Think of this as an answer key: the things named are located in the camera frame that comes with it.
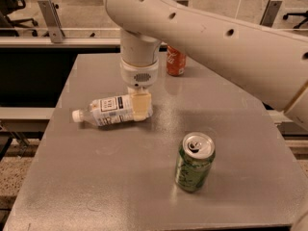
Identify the black office chair right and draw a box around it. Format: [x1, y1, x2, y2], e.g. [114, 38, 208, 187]
[283, 12, 308, 29]

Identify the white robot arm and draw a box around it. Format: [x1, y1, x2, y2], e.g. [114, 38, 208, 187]
[104, 0, 308, 129]

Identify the red cola can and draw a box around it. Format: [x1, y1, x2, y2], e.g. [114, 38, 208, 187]
[167, 46, 186, 76]

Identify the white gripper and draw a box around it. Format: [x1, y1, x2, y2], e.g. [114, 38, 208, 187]
[120, 60, 159, 121]

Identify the metal barrier rail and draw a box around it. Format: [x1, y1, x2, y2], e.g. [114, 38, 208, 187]
[0, 37, 168, 49]

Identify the left metal bracket post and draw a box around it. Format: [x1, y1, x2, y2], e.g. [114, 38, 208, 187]
[38, 0, 64, 43]

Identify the right metal bracket post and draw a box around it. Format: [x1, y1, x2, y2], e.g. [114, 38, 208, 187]
[260, 0, 282, 27]

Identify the metal bracket post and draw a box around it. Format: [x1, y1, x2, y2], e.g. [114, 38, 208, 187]
[260, 0, 282, 27]
[38, 0, 64, 43]

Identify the green soda can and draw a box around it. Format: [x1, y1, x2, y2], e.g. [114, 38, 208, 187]
[175, 132, 216, 193]

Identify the clear blue plastic bottle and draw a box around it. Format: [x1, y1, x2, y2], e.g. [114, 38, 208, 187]
[72, 94, 135, 127]

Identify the black office chair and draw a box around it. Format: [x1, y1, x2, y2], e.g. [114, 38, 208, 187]
[283, 12, 308, 29]
[0, 0, 38, 37]

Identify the black office chair left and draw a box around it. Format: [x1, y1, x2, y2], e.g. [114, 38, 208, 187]
[0, 0, 38, 37]

